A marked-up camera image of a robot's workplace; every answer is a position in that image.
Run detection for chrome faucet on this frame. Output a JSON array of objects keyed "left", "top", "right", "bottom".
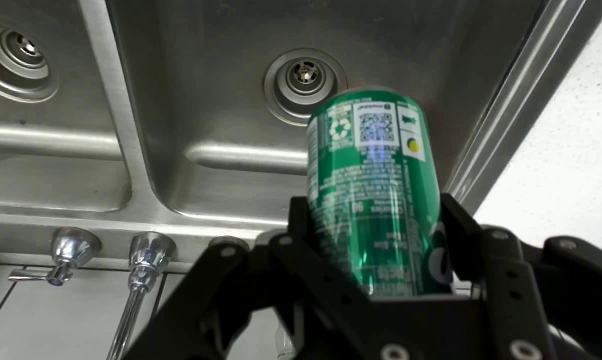
[{"left": 0, "top": 228, "right": 179, "bottom": 360}]

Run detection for green soda can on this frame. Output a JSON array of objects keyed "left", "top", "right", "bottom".
[{"left": 303, "top": 87, "right": 451, "bottom": 302}]

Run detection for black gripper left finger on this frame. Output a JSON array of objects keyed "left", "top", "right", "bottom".
[{"left": 121, "top": 196, "right": 382, "bottom": 360}]

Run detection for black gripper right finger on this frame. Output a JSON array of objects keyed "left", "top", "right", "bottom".
[{"left": 438, "top": 192, "right": 602, "bottom": 360}]

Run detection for steel double sink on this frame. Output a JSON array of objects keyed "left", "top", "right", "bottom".
[{"left": 0, "top": 0, "right": 602, "bottom": 271}]

